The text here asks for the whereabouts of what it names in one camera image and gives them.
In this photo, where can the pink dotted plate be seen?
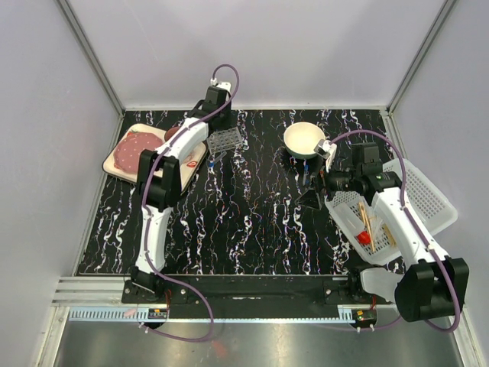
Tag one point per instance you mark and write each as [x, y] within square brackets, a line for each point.
[128, 151]

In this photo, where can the blue cap tube under bowl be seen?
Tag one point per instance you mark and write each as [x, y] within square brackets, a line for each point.
[305, 174]

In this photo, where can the clear test tube rack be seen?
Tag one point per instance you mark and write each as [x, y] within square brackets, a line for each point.
[224, 140]

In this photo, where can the white wash bottle red cap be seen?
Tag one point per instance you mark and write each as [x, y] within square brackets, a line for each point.
[353, 224]

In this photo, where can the wooden test tube clamp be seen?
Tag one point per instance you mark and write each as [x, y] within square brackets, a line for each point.
[367, 223]

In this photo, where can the pink floral mug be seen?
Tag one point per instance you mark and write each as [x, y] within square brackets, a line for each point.
[170, 133]

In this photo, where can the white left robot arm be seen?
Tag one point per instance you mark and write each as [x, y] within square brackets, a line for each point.
[160, 186]

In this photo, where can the cream green bowl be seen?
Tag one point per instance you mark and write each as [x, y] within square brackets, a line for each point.
[301, 138]

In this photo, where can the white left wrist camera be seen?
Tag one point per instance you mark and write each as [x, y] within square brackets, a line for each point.
[221, 84]

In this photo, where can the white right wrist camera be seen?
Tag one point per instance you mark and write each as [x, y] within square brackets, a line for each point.
[327, 151]

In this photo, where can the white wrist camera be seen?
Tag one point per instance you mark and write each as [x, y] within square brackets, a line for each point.
[221, 84]
[327, 151]

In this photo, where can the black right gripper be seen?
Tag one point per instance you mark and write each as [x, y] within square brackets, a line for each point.
[310, 198]

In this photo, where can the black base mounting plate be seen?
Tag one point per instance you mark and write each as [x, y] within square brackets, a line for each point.
[251, 297]

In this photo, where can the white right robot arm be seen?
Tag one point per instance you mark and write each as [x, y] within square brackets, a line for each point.
[407, 266]

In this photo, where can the blue cap tube near rack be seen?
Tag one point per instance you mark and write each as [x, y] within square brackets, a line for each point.
[217, 159]

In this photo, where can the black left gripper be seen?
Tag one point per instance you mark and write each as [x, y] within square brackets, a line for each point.
[226, 125]

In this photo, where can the white plastic basket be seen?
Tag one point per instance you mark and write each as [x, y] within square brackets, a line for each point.
[427, 201]

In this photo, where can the strawberry print tray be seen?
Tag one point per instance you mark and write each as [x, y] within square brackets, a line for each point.
[188, 166]

